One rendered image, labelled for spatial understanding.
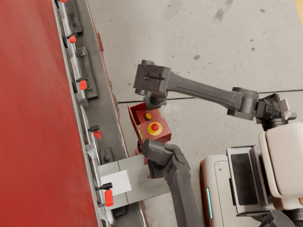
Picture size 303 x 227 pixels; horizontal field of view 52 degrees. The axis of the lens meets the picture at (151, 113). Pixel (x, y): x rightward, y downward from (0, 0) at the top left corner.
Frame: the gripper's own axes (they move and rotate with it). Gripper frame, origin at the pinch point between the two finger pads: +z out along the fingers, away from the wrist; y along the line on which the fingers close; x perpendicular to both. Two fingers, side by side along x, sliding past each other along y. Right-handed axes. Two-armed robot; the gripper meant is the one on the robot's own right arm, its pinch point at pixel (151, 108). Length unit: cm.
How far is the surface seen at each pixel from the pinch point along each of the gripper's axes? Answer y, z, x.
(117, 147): 23.8, -1.6, 15.0
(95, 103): 26.2, -0.8, -9.8
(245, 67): -116, 54, -39
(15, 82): 56, -95, 32
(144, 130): 6.3, 3.8, 9.1
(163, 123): -3.8, 1.3, 8.8
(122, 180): 29.2, -13.5, 33.2
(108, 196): 41, -42, 42
